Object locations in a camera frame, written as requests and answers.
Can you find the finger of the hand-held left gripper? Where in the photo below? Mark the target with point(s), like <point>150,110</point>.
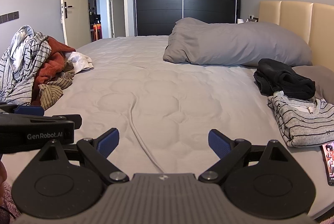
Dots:
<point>75,119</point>
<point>28,111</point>

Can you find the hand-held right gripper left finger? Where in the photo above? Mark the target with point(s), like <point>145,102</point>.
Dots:
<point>109,143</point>

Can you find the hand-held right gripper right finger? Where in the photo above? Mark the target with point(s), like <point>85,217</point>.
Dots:
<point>219,144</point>

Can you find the grey striped sweater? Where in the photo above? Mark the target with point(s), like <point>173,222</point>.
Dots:
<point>26,56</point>

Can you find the folded black clothes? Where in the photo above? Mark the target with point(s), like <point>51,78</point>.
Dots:
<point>281,77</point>

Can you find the beige striped garment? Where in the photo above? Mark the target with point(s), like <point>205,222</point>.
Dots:
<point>49,93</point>

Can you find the rust orange garment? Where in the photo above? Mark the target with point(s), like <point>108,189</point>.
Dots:
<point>54,62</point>

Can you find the white cloth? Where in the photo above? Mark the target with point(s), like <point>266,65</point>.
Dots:
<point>81,62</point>

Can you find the purple fuzzy cloth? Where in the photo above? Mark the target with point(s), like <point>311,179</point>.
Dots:
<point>7,203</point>

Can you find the folded grey striped shirt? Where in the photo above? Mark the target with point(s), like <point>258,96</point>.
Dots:
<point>300,122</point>

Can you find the orange chair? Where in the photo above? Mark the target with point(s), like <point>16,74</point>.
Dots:
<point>97,30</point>

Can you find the large grey pillow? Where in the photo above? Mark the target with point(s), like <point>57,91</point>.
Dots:
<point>234,43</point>

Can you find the black smartphone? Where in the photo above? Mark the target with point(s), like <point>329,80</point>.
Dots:
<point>329,161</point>

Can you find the flat grey pillow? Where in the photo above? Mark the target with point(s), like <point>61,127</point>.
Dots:
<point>323,80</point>

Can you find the cream padded headboard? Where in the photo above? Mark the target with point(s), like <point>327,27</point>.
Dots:
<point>294,15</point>

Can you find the dark wall switch panel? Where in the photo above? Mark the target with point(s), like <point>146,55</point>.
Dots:
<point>10,17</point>

